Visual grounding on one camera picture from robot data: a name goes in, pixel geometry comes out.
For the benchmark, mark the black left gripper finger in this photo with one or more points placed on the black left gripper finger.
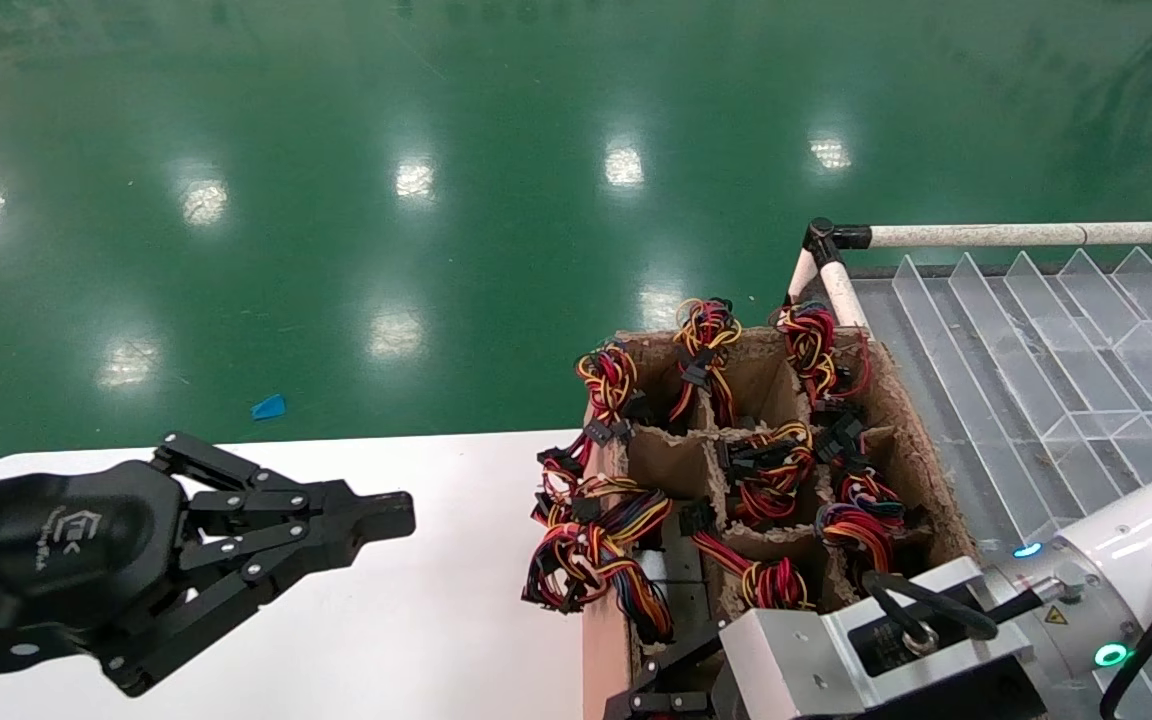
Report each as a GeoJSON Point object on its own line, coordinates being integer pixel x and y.
{"type": "Point", "coordinates": [381, 506]}

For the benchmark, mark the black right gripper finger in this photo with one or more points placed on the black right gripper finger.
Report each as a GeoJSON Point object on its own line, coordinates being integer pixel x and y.
{"type": "Point", "coordinates": [666, 703]}

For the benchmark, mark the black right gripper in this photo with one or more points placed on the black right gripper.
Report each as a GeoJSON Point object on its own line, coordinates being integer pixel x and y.
{"type": "Point", "coordinates": [986, 700]}

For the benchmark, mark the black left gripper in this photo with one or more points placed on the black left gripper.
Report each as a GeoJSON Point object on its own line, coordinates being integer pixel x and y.
{"type": "Point", "coordinates": [56, 560]}

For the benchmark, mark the blue scrap on floor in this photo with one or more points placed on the blue scrap on floor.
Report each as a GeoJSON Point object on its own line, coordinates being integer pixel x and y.
{"type": "Point", "coordinates": [269, 407]}

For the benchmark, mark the brown cardboard divider box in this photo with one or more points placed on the brown cardboard divider box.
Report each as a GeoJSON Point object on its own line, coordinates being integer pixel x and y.
{"type": "Point", "coordinates": [671, 462]}

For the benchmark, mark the clear acrylic divider tray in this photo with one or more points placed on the clear acrylic divider tray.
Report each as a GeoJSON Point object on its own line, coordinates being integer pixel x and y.
{"type": "Point", "coordinates": [1016, 380]}

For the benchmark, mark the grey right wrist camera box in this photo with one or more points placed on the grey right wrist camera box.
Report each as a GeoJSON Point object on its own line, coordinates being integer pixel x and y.
{"type": "Point", "coordinates": [786, 650]}

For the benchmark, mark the white pipe rack frame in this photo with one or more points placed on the white pipe rack frame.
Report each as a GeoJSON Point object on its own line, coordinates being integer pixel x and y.
{"type": "Point", "coordinates": [976, 235]}

